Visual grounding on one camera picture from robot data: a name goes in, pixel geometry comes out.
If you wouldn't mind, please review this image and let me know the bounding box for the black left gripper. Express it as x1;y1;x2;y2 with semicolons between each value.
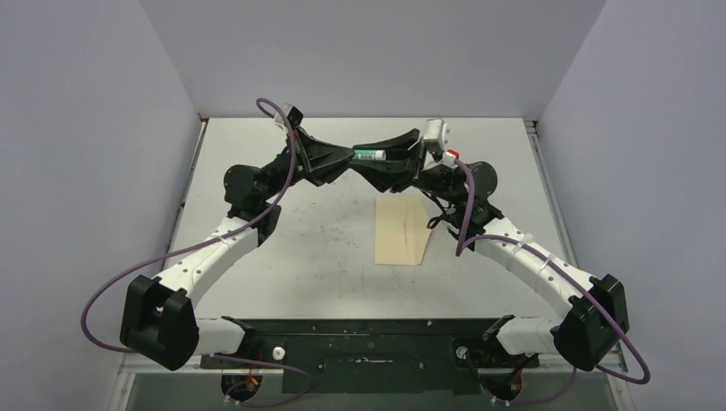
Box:
258;127;358;203

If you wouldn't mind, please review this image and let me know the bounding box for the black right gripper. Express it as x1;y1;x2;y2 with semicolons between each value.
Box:
346;133;463;207

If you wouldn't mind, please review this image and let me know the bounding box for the green white glue stick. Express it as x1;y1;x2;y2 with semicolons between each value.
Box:
354;149;387;161

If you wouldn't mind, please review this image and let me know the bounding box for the cream paper envelope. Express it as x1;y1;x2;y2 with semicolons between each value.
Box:
374;195;431;266

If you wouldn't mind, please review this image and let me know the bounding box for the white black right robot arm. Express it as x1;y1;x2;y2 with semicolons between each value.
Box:
348;128;629;371

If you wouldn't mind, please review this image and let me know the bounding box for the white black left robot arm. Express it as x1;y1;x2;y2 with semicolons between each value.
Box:
120;128;354;371

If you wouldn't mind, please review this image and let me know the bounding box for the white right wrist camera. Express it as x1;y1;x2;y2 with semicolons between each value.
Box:
420;118;459;170

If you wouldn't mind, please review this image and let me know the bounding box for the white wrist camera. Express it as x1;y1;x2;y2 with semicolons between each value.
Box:
273;103;304;130
420;118;459;170

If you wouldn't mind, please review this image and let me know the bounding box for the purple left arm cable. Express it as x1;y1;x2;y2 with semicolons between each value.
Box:
80;98;316;408

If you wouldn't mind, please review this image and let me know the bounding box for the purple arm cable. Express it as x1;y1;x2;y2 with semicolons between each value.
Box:
80;98;316;408
450;156;652;407

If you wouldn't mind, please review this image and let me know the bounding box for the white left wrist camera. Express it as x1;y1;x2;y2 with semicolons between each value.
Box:
273;103;304;130

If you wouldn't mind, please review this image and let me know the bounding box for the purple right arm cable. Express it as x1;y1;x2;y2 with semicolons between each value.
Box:
450;156;652;407

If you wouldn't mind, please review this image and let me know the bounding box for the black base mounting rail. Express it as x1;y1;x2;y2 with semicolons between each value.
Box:
200;319;540;405

